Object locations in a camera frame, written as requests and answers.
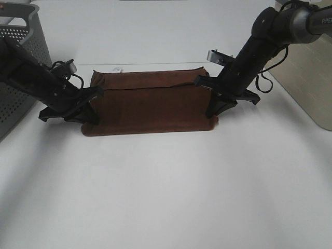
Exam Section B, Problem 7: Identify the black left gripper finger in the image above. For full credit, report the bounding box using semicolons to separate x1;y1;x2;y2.
82;101;100;125
64;114;86;123

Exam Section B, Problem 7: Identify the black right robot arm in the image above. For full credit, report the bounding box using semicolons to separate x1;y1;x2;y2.
195;1;331;118

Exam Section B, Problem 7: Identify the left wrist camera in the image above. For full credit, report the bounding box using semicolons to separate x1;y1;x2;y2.
58;59;77;77

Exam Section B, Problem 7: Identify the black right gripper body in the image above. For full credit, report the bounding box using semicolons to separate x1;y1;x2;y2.
194;75;260;105

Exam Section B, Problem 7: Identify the beige plastic storage box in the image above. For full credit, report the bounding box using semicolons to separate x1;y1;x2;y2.
269;34;331;131

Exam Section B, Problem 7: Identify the grey perforated plastic basket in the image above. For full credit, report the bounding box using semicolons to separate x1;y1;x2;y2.
1;1;51;138

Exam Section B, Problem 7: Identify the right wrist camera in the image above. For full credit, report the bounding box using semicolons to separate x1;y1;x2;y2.
206;50;234;66

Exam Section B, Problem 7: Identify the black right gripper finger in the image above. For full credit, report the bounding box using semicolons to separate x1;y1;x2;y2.
215;101;237;116
205;94;223;118

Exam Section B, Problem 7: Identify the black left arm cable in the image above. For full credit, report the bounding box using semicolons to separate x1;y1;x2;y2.
49;61;85;90

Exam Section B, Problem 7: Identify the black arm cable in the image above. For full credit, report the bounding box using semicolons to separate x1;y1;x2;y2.
49;61;85;90
253;44;290;94

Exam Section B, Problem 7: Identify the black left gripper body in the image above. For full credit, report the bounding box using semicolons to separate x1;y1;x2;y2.
38;86;104;122

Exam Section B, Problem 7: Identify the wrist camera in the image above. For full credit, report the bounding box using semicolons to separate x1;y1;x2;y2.
206;50;234;66
58;59;77;77

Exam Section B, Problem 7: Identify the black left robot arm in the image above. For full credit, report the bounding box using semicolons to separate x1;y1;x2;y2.
1;37;103;125

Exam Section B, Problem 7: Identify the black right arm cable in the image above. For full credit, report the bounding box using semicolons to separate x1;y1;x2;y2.
253;44;290;94

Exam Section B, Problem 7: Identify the brown towel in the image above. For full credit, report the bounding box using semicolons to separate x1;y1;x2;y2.
81;67;218;136

